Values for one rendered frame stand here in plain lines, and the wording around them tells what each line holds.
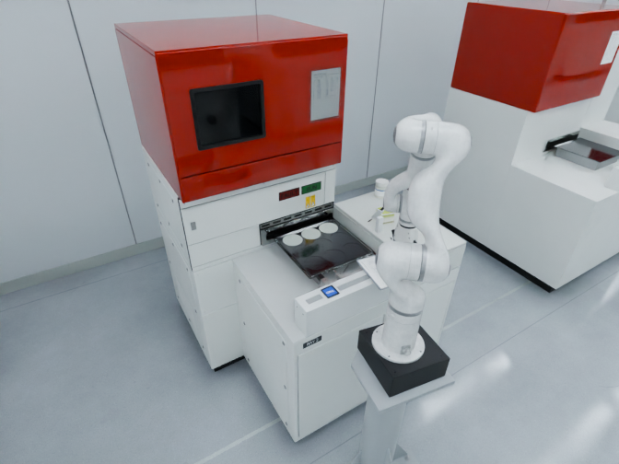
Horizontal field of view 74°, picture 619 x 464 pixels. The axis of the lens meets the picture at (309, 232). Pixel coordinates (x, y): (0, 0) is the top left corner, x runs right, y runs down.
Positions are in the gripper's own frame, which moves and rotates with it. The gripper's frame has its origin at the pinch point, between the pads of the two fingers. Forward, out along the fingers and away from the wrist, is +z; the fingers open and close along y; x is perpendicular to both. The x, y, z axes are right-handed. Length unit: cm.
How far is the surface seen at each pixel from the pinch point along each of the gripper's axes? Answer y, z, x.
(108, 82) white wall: -206, -37, -79
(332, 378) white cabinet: 5, 56, -38
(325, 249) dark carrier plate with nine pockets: -31.5, 11.4, -19.7
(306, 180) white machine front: -58, -14, -15
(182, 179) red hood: -53, -32, -77
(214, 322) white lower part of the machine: -58, 57, -73
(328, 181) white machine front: -58, -9, -2
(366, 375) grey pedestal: 31, 19, -43
